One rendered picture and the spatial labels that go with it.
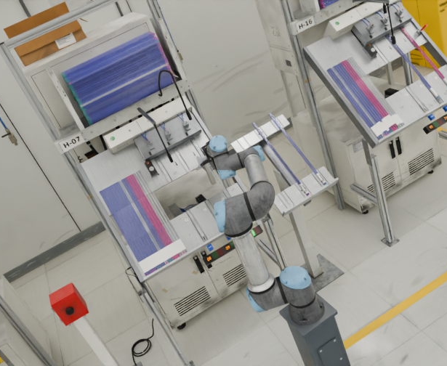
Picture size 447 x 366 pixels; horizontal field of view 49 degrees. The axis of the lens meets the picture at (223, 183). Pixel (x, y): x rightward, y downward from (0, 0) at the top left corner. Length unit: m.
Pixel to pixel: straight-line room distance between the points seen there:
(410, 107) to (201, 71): 1.97
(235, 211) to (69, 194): 2.69
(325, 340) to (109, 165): 1.38
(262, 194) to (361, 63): 1.44
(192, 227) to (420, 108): 1.46
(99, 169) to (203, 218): 0.61
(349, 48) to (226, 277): 1.56
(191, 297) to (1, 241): 1.98
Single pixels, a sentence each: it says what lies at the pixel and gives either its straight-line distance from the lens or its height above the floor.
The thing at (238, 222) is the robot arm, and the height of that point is 1.12.
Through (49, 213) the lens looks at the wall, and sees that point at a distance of 4.40.
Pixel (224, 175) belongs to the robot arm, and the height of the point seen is 1.11.
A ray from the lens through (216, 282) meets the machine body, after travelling 3.06.
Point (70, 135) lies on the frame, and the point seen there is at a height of 1.39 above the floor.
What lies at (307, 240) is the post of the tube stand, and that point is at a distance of 2.95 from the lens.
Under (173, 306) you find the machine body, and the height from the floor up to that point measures 0.22.
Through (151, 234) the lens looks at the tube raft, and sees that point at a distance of 2.52.
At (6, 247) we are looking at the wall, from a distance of 4.51.
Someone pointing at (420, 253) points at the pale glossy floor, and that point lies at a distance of 3.17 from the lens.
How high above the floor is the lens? 2.17
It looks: 30 degrees down
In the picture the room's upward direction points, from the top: 23 degrees counter-clockwise
